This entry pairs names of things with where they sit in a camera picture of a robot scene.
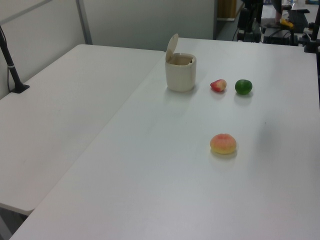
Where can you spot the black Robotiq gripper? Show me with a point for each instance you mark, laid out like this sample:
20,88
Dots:
253,3

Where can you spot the cream flip-lid garbage bin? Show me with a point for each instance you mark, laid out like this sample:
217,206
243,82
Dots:
180,75

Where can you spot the wooden board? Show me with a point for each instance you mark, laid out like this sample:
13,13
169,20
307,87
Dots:
226,8

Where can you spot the black equipment box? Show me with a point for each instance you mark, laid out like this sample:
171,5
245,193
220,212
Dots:
276,34

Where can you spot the yellow tool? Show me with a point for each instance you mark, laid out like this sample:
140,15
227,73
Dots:
286,23

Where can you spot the black desk tray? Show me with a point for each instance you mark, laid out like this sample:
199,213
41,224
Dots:
298,15

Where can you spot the green toy lime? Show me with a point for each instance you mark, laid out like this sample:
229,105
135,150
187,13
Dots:
243,86

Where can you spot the red toy strawberry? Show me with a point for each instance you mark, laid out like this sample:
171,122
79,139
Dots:
218,85

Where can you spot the orange-yellow toy peach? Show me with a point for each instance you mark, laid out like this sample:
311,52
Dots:
223,143

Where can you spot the black camera stand pole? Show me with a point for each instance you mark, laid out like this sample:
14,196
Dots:
12,67
312,35

